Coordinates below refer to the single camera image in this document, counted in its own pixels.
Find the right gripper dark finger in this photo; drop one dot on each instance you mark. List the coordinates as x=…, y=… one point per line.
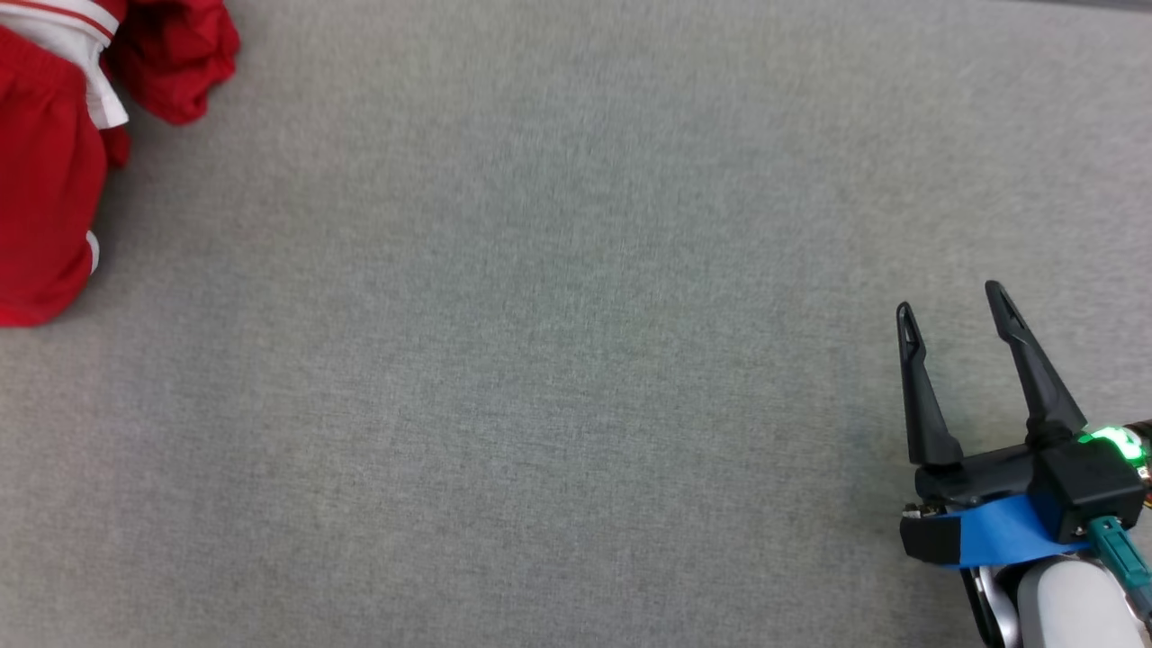
x=927, y=414
x=1044, y=396

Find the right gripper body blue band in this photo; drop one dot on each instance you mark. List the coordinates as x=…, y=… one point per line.
x=990, y=531

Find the right gripper black motor cylinder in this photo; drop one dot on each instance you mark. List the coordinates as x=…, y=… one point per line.
x=1116, y=441

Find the red garment with number print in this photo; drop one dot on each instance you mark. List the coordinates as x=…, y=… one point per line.
x=45, y=180

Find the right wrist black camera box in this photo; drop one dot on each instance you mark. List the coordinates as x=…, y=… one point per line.
x=1089, y=490

